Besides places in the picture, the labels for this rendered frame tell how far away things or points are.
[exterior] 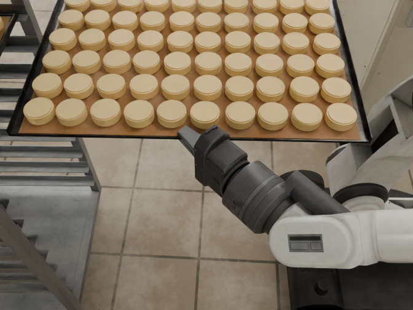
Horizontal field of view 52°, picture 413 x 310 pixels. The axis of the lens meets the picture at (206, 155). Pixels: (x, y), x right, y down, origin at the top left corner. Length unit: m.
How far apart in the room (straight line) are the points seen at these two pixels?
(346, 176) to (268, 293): 0.66
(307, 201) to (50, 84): 0.48
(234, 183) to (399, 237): 0.22
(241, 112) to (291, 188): 0.18
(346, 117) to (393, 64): 0.95
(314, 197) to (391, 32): 1.04
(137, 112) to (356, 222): 0.38
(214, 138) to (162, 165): 1.28
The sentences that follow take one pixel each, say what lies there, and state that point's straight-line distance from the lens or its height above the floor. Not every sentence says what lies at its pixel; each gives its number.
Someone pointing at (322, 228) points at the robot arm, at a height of 1.07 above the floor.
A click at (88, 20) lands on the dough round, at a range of 0.93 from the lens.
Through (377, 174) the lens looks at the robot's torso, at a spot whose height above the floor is 0.69.
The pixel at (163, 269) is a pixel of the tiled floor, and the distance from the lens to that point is 1.67.
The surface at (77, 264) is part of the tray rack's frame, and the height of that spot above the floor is 0.15.
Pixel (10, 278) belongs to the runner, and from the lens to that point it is 1.43.
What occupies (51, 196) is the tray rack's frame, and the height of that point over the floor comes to 0.15.
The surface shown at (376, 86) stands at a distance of 1.74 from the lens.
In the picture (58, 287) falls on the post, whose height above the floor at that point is 0.36.
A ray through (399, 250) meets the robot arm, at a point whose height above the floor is 1.08.
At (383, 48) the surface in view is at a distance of 1.61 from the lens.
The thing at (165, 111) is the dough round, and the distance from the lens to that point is 0.72.
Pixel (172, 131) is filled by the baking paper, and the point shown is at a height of 1.00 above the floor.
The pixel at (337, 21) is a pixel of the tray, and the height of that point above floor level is 1.00.
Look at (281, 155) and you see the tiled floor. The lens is 1.94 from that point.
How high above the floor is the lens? 1.56
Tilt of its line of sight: 54 degrees down
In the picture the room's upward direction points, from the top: straight up
